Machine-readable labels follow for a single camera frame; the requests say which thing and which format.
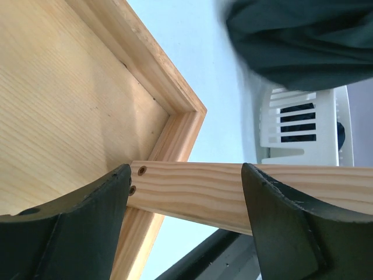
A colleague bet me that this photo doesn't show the white laundry basket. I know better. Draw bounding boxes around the white laundry basket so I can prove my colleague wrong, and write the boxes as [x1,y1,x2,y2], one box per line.
[259,86,354,167]

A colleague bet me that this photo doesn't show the navy blue shorts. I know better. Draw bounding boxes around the navy blue shorts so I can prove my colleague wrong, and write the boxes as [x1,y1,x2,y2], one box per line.
[280,103,346,150]

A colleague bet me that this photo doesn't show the wooden rack post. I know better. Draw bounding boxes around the wooden rack post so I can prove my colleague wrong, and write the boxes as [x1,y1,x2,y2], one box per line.
[128,161,372,234]

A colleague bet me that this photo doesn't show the dark green shorts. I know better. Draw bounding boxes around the dark green shorts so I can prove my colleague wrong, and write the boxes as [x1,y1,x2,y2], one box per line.
[222,1,372,91]

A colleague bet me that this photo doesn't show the wooden rack base tray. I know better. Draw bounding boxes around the wooden rack base tray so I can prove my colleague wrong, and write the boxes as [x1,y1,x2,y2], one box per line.
[1,1,206,279]

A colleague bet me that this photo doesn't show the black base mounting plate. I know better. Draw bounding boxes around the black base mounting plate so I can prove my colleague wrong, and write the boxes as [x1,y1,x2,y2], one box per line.
[157,229,262,280]

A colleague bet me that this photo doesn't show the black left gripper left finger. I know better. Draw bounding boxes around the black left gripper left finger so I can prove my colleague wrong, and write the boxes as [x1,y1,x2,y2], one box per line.
[1,164,131,279]

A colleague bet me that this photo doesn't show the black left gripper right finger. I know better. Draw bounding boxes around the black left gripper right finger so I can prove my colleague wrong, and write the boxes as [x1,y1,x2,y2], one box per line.
[241,163,372,279]

